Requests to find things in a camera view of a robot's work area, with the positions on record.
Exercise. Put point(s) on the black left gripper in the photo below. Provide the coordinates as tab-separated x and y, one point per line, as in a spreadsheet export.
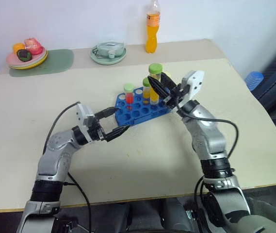
96	131

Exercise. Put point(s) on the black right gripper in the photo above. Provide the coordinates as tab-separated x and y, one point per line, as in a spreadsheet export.
177	97

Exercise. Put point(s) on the large yellow liquid test tube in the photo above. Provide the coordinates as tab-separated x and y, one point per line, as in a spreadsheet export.
155	69

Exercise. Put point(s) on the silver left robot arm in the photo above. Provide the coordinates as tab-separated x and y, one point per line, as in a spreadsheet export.
53	157

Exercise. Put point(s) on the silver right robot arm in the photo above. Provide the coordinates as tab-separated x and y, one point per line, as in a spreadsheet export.
208	136

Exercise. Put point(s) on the pale yellow capped test tube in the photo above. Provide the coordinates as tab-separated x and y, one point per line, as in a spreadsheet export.
167	73

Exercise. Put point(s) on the small yellow liquid test tube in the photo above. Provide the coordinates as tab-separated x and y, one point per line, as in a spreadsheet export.
146	91

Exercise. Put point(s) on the blue test tube rack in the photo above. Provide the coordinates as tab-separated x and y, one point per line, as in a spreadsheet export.
140	114

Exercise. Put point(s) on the red liquid test tube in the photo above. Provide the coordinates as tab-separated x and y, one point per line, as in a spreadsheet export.
129	95

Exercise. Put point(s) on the orange soda bottle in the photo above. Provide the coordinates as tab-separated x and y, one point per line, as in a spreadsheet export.
151	36

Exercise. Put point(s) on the pale green plate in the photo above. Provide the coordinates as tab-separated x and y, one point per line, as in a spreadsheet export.
107	61

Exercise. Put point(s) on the glass lidded container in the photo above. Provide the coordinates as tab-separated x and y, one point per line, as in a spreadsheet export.
108	47

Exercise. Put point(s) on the green placemat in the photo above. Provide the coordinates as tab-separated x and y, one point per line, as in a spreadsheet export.
60	60

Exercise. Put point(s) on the blue ribbed plastic bottle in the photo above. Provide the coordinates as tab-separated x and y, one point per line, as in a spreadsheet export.
254	80

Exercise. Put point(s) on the yellow plate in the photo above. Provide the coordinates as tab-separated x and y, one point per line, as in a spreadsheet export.
37	63

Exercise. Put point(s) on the dark grey rounded shape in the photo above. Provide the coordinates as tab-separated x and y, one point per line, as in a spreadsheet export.
147	214

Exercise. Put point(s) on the pink toy peach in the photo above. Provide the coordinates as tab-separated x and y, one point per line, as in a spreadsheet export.
33	46

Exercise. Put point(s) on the dark purple toy fruit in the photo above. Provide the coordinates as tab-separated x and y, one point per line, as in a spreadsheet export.
24	55

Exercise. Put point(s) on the pink plate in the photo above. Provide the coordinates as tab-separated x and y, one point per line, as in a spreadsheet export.
12	60

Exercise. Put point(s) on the orange toy fruit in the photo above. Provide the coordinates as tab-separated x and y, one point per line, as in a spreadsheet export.
18	47

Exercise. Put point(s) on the olive grey cloth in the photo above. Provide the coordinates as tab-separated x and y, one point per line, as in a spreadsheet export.
273	218

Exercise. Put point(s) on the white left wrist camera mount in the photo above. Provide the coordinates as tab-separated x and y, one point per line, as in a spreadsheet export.
84	116

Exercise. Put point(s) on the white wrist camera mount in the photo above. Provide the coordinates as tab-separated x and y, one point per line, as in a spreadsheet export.
84	116
196	82

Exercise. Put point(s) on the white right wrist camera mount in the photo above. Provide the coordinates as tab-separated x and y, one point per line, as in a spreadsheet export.
196	82

